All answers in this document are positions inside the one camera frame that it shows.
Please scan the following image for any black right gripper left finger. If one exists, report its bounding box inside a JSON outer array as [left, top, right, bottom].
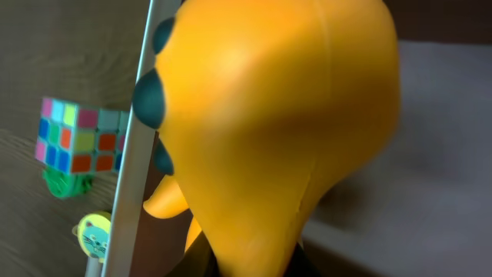
[[165, 232, 219, 277]]

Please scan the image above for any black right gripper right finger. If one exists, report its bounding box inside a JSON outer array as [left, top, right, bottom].
[[294, 243, 321, 277]]

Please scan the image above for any orange dinosaur toy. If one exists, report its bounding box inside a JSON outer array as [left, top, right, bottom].
[[132, 0, 400, 276]]

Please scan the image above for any colourful puzzle cube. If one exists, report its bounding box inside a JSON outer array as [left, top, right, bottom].
[[35, 98, 129, 175]]

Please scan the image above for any wooden cat rattle drum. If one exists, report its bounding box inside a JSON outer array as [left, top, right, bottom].
[[72, 211, 111, 277]]

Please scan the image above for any green round plastic toy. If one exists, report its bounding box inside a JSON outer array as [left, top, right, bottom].
[[42, 167, 93, 199]]

